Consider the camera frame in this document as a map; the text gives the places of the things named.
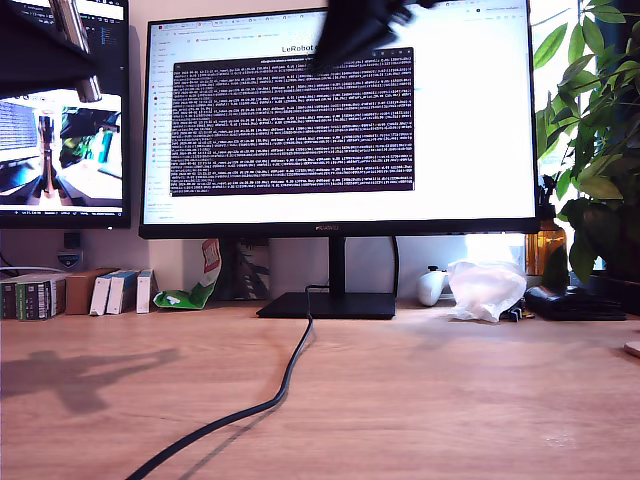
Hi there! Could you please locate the white crumpled plastic bag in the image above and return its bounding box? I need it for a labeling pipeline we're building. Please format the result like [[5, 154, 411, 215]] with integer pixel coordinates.
[[444, 259, 527, 324]]

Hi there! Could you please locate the black Huawei computer monitor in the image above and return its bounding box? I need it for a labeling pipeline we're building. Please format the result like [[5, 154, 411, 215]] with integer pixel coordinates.
[[138, 0, 541, 320]]

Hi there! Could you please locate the black leather wallet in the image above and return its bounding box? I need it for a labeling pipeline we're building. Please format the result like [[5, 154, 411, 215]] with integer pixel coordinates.
[[523, 285, 629, 322]]

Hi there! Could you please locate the white and teal box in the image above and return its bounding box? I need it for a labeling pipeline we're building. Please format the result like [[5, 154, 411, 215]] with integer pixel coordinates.
[[106, 270, 140, 315], [135, 268, 159, 315], [89, 276, 114, 317]]

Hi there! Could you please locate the metallic silver laser pointer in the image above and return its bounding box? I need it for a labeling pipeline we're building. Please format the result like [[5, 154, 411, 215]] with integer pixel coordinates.
[[49, 0, 104, 104]]

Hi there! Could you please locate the black unbranded computer monitor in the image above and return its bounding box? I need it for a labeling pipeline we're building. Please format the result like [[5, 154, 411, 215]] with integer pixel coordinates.
[[0, 0, 133, 230]]

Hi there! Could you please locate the amber pump bottle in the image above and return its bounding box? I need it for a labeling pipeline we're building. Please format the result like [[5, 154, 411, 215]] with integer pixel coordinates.
[[524, 174, 569, 289]]

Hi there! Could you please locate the dark rectangular plant pot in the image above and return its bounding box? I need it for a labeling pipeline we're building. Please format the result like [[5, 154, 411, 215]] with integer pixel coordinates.
[[587, 272, 640, 316]]

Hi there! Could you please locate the green barcode box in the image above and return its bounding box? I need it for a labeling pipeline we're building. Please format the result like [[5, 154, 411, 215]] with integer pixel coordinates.
[[0, 279, 21, 321], [17, 274, 68, 321]]

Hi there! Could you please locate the green snack bag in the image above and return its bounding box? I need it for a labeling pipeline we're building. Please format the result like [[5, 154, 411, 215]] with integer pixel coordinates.
[[152, 238, 223, 310]]

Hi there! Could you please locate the green leafy houseplant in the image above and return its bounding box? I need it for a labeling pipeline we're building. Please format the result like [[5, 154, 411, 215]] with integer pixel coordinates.
[[532, 0, 640, 286]]

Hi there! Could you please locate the white game controller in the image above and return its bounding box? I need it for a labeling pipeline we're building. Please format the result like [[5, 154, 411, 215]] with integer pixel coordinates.
[[417, 266, 451, 307]]

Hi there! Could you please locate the brown cardboard box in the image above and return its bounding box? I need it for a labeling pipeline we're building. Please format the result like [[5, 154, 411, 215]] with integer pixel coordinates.
[[65, 268, 120, 316]]

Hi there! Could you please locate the thick black power cable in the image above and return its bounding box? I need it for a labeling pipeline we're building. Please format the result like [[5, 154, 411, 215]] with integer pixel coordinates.
[[124, 284, 331, 480]]

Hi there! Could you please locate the blue shield badge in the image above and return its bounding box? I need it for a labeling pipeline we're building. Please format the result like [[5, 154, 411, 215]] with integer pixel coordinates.
[[56, 249, 84, 271]]

